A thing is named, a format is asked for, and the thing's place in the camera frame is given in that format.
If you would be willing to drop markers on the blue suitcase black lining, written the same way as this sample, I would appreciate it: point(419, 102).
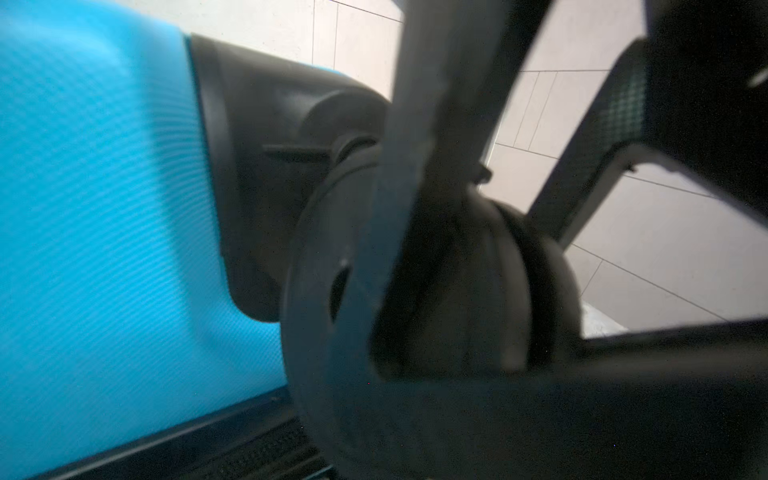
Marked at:
point(116, 320)

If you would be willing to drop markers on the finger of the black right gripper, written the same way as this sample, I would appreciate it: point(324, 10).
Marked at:
point(689, 403)
point(690, 97)

